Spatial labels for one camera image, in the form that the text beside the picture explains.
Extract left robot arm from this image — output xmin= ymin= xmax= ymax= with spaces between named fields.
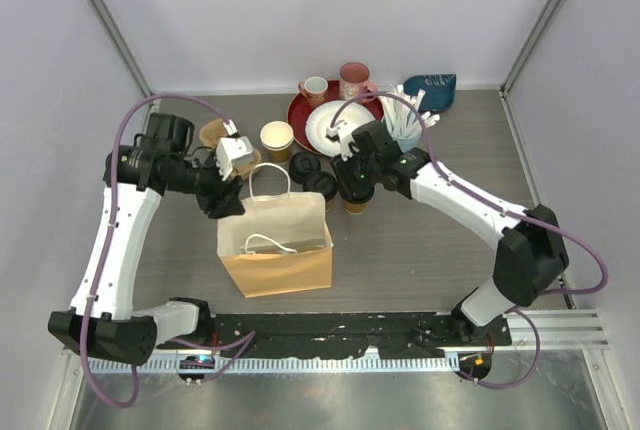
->
xmin=48 ymin=114 xmax=253 ymax=366

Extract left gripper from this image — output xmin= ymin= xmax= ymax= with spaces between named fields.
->
xmin=167 ymin=149 xmax=246 ymax=218

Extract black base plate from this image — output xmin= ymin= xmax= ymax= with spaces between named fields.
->
xmin=181 ymin=312 xmax=512 ymax=360

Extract stack of paper cups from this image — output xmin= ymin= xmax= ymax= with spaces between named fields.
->
xmin=260 ymin=121 xmax=294 ymax=163

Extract white paper plate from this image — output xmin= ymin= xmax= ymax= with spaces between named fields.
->
xmin=305 ymin=100 xmax=375 ymax=157

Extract red round tray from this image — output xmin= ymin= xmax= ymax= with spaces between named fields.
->
xmin=286 ymin=79 xmax=384 ymax=155

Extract cardboard cup carrier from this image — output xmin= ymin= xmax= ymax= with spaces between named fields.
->
xmin=199 ymin=119 xmax=262 ymax=181

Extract black lid cup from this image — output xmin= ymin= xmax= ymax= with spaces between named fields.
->
xmin=302 ymin=170 xmax=338 ymax=202
xmin=339 ymin=186 xmax=375 ymax=204

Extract blue straw cup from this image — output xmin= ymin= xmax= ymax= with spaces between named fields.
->
xmin=396 ymin=135 xmax=420 ymax=152

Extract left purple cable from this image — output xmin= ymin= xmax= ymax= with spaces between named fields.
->
xmin=79 ymin=93 xmax=256 ymax=409

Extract white wrapped straws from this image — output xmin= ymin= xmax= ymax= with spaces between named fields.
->
xmin=380 ymin=85 xmax=440 ymax=140

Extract stack of black lids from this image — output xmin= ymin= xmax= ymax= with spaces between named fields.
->
xmin=288 ymin=151 xmax=321 ymax=184

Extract small pink mug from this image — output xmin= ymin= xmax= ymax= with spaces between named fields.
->
xmin=298 ymin=76 xmax=329 ymax=110

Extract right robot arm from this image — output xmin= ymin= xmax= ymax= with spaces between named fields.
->
xmin=325 ymin=120 xmax=569 ymax=345

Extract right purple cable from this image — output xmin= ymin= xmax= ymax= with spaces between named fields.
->
xmin=327 ymin=92 xmax=610 ymax=389

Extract tall pink mug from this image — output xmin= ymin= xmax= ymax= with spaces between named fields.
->
xmin=339 ymin=62 xmax=378 ymax=102

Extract aluminium rail frame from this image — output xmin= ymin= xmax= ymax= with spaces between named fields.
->
xmin=87 ymin=301 xmax=608 ymax=374

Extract brown paper bag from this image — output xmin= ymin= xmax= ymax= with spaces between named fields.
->
xmin=217 ymin=178 xmax=333 ymax=298

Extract dark blue pouch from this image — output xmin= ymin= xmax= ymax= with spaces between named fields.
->
xmin=403 ymin=74 xmax=457 ymax=113

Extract purple cable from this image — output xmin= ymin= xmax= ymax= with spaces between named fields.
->
xmin=327 ymin=92 xmax=610 ymax=389
xmin=79 ymin=93 xmax=256 ymax=409

